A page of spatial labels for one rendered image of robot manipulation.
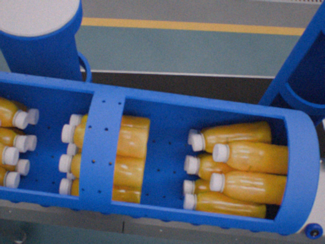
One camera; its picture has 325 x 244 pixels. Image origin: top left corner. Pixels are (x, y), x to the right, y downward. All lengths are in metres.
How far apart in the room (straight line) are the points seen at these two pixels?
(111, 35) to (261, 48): 0.94
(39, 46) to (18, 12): 0.11
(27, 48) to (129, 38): 1.30
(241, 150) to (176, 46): 1.64
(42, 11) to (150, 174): 0.56
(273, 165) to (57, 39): 0.70
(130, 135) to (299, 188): 0.36
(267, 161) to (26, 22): 0.76
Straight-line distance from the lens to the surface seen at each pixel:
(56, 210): 1.05
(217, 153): 0.86
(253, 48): 2.54
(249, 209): 0.91
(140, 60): 2.35
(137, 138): 0.83
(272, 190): 0.88
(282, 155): 0.90
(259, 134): 0.92
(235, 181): 0.86
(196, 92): 2.09
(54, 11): 1.21
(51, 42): 1.19
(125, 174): 0.84
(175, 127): 1.01
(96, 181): 0.78
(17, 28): 1.19
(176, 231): 1.07
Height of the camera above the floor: 1.93
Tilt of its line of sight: 63 degrees down
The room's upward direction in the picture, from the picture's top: 11 degrees clockwise
